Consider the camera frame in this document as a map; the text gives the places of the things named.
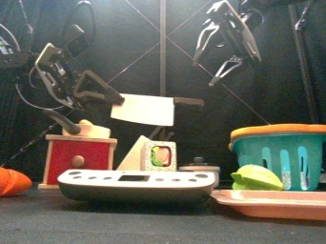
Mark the white toy cleaver black handle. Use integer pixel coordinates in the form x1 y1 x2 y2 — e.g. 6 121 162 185
109 92 205 128

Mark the red wooden toy coffee grinder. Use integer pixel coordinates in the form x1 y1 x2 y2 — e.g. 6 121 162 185
37 109 120 191

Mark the white speckled toy box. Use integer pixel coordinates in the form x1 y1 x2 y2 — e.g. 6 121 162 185
114 125 177 173

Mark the teal basket orange rim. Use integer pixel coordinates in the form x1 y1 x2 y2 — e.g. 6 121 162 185
228 123 326 193

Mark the white toy kitchen scale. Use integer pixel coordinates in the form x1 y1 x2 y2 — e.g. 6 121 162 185
55 168 216 204

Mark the dark toy pot with lid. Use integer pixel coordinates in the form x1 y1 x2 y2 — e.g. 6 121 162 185
176 155 222 189

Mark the orange toy carrot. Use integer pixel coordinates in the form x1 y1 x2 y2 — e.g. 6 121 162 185
0 167 34 197

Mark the light green toy vegetable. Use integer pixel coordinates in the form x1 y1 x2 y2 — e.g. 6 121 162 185
229 163 285 192

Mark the pink plastic tray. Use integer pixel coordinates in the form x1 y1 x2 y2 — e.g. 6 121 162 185
209 188 326 222

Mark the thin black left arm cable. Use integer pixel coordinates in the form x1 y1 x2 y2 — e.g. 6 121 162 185
13 65 68 112

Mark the grey vertical frame pole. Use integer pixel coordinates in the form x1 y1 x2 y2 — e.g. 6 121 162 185
158 0 166 98

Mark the black frame post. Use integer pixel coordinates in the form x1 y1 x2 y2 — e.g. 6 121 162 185
285 0 320 125

